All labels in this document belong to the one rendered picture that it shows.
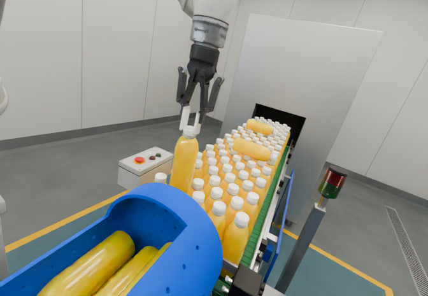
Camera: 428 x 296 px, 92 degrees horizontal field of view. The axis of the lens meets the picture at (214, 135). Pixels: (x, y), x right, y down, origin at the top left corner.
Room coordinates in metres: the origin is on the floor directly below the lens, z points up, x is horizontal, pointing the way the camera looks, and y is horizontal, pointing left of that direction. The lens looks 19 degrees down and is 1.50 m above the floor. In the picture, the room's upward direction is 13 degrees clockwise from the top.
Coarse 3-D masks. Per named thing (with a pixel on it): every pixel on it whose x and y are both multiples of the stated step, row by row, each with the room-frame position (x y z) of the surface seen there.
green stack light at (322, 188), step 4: (324, 180) 0.65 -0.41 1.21; (320, 184) 0.66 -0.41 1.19; (324, 184) 0.64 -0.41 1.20; (328, 184) 0.63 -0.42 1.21; (320, 188) 0.65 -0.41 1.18; (324, 188) 0.64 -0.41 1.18; (328, 188) 0.63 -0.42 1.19; (332, 188) 0.62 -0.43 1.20; (336, 188) 0.62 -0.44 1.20; (340, 188) 0.63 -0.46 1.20; (320, 192) 0.64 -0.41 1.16; (324, 192) 0.63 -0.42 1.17; (328, 192) 0.63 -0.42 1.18; (332, 192) 0.62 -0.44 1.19; (336, 192) 0.62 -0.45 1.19; (328, 196) 0.63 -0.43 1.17; (332, 196) 0.62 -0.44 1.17; (336, 196) 0.63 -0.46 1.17
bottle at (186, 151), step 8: (184, 136) 0.55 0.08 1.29; (192, 136) 0.56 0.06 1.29; (176, 144) 0.56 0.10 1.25; (184, 144) 0.54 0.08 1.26; (192, 144) 0.55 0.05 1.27; (176, 152) 0.55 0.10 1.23; (184, 152) 0.54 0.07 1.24; (192, 152) 0.55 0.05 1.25; (176, 160) 0.55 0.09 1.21; (184, 160) 0.54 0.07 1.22; (192, 160) 0.55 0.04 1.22; (176, 168) 0.54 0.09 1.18; (184, 168) 0.54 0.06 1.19; (192, 168) 0.56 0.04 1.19; (176, 176) 0.54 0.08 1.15; (184, 176) 0.54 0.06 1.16; (192, 176) 0.57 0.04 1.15; (176, 184) 0.55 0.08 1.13; (184, 184) 0.55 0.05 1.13
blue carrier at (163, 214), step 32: (128, 192) 0.37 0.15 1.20; (160, 192) 0.35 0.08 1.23; (96, 224) 0.34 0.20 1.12; (128, 224) 0.41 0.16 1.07; (160, 224) 0.38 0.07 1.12; (192, 224) 0.31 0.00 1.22; (64, 256) 0.28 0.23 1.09; (160, 256) 0.23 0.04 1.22; (192, 256) 0.26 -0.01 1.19; (0, 288) 0.19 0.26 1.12; (32, 288) 0.23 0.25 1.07; (160, 288) 0.19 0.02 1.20; (192, 288) 0.23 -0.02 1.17
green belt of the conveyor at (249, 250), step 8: (280, 160) 1.51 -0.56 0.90; (280, 168) 1.36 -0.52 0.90; (272, 184) 1.10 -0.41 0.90; (272, 192) 1.01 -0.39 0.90; (264, 208) 0.85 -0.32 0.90; (264, 216) 0.79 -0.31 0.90; (256, 224) 0.73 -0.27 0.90; (256, 232) 0.68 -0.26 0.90; (256, 240) 0.64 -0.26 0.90; (248, 248) 0.59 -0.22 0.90; (248, 256) 0.56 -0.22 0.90; (248, 264) 0.52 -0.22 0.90; (224, 280) 0.45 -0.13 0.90; (216, 288) 0.43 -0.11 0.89
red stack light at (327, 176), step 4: (328, 168) 0.67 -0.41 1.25; (328, 172) 0.65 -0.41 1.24; (324, 176) 0.66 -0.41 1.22; (328, 176) 0.64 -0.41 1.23; (332, 176) 0.63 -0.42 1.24; (336, 176) 0.63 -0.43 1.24; (340, 176) 0.62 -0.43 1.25; (344, 176) 0.63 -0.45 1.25; (328, 180) 0.64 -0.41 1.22; (332, 180) 0.63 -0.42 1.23; (336, 180) 0.63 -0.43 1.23; (340, 180) 0.62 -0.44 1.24; (344, 180) 0.63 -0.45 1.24; (332, 184) 0.63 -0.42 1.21; (336, 184) 0.62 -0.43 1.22; (340, 184) 0.62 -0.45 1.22
